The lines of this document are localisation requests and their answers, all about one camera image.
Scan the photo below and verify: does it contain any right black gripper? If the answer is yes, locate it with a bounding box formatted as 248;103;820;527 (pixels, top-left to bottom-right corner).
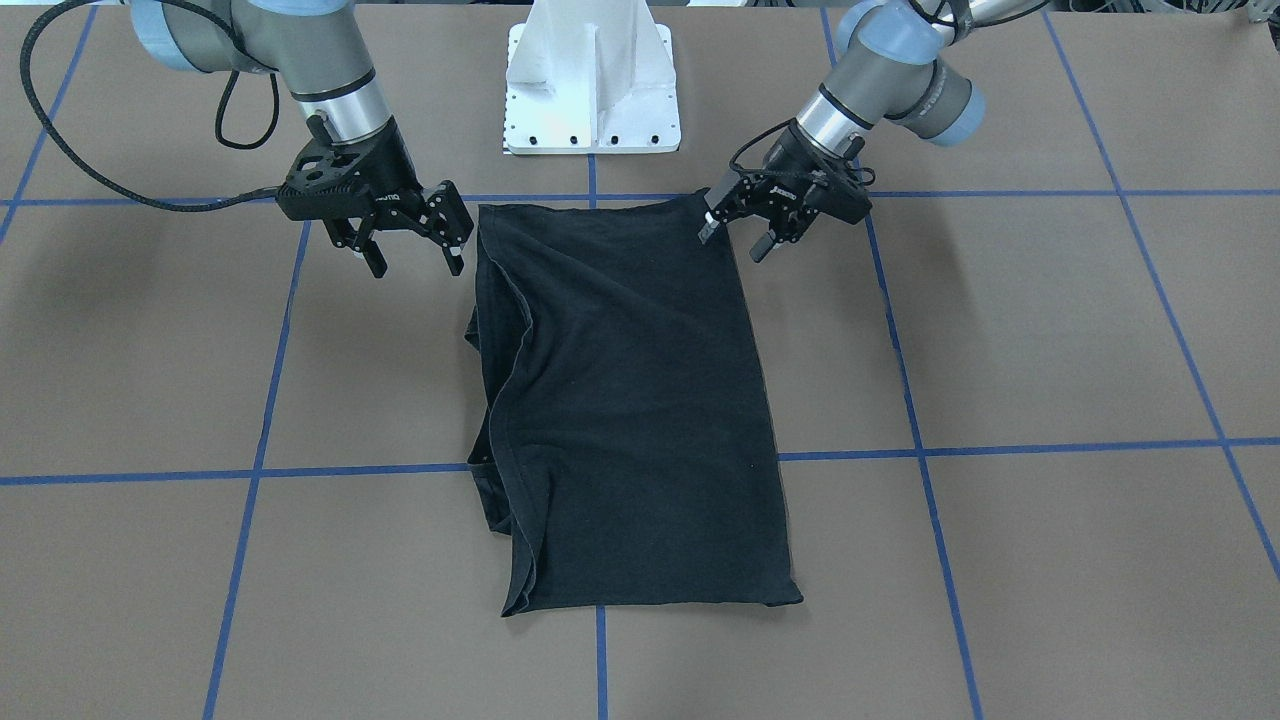
276;120;475;279

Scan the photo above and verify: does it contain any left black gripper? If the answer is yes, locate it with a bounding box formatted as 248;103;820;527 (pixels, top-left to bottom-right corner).
698;126;873;264

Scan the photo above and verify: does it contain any black graphic t-shirt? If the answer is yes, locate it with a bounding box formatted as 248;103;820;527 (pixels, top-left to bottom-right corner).
466;192;803;618

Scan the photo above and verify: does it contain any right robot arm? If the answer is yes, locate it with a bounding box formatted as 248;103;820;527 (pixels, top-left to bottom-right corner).
131;1;474;277

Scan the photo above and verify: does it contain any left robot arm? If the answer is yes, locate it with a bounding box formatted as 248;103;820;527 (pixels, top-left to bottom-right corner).
698;1;1041;263

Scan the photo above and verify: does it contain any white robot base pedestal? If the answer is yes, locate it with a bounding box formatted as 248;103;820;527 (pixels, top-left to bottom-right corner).
503;1;682;156

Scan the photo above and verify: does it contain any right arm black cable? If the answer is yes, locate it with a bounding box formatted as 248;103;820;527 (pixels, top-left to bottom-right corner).
20;0;291;213

